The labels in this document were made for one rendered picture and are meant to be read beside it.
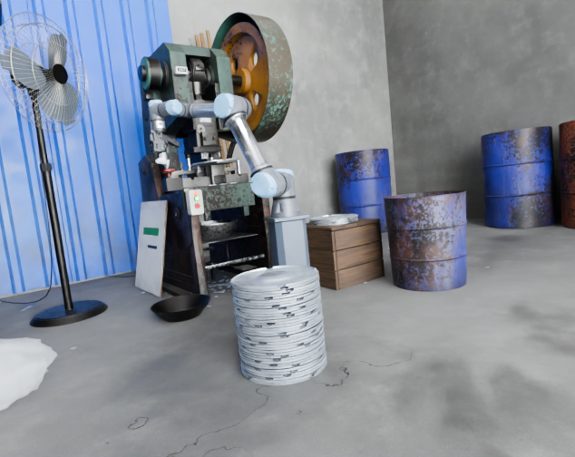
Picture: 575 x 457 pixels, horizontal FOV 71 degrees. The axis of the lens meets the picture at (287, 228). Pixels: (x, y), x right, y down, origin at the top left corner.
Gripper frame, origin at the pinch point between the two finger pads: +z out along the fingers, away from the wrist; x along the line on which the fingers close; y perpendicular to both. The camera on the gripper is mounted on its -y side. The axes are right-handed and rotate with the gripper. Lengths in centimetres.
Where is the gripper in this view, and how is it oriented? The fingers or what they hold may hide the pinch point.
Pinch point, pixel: (167, 167)
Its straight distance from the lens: 232.1
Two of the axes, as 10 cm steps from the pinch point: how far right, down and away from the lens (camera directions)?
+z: 1.0, 9.9, 1.1
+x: 5.9, 0.3, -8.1
